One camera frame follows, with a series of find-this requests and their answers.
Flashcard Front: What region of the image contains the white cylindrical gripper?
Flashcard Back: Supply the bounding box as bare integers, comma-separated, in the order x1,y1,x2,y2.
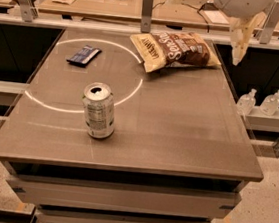
166,0,274,66

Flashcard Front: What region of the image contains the blue rxbar blueberry wrapper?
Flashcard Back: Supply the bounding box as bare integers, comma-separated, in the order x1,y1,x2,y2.
67,45,101,67

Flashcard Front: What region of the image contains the silver 7up soda can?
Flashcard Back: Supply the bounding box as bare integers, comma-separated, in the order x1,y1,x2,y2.
82,82,115,139

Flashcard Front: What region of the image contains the white paper card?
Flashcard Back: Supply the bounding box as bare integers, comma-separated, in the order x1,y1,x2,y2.
204,10,229,25

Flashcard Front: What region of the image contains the black power adapter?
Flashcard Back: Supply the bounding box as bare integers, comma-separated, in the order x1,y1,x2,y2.
202,2,219,11

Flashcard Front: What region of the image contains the brown and cream chip bag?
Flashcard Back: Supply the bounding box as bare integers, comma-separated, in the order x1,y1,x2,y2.
130,32,220,73

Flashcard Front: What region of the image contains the clear sanitizer bottle left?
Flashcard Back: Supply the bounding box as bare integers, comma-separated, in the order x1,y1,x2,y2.
237,88,257,115

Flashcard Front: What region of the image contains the clear sanitizer bottle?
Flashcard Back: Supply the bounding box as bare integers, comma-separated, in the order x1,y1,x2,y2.
237,88,257,115
260,90,279,116

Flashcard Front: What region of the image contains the clear sanitizer bottle right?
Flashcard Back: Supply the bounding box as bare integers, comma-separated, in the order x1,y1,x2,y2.
260,90,279,116

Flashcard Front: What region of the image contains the grey drawer cabinet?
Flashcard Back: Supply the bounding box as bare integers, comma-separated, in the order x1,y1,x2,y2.
7,162,241,223

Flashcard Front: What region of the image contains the black cable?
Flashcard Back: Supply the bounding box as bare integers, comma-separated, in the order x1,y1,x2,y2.
152,0,214,17

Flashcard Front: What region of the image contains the right metal bracket post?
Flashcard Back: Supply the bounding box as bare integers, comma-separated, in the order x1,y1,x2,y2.
256,0,279,44

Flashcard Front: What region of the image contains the metal bracket post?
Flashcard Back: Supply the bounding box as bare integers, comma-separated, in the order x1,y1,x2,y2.
256,0,279,44
140,0,153,33
18,0,38,23

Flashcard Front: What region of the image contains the middle metal bracket post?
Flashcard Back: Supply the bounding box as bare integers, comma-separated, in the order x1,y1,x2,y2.
140,0,153,33

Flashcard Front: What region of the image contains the left metal bracket post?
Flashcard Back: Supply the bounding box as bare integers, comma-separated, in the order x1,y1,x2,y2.
18,0,38,23

